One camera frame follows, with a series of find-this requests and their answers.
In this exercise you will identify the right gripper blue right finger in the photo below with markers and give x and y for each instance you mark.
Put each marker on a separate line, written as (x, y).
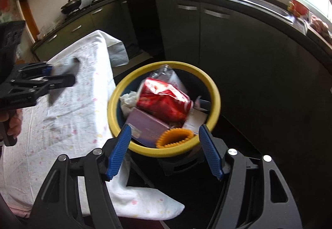
(210, 151)

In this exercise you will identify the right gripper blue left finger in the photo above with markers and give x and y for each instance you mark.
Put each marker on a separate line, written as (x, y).
(115, 150)

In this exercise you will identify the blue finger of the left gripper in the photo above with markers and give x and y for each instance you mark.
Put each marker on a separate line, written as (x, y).
(59, 81)
(35, 69)

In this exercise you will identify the silver snack wrapper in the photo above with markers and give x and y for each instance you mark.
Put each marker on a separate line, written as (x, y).
(69, 66)

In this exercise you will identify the purple HEXZA box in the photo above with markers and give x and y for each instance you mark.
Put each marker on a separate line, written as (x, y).
(146, 129)

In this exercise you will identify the white toothpaste tube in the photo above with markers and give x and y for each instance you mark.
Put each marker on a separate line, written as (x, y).
(197, 115)

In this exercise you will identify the orange foam net sleeve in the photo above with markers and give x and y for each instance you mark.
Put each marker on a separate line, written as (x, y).
(174, 137)

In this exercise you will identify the red snack bag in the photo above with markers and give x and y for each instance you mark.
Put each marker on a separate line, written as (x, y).
(163, 101)

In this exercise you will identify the green kitchen cabinets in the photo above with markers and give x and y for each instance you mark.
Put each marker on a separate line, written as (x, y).
(274, 77)

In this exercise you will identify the person's left hand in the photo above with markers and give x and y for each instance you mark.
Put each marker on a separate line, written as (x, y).
(15, 122)

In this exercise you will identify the white floral tablecloth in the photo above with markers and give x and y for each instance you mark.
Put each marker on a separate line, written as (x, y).
(74, 124)

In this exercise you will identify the crumpled white tissue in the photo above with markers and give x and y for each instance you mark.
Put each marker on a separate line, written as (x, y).
(128, 102)

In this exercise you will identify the black wok on stove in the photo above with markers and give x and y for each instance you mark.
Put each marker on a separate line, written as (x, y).
(71, 6)

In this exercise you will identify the clear plastic bottle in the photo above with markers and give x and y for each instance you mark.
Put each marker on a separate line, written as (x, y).
(166, 74)

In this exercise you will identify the red bowl on counter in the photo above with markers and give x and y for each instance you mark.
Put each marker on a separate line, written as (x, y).
(297, 8)

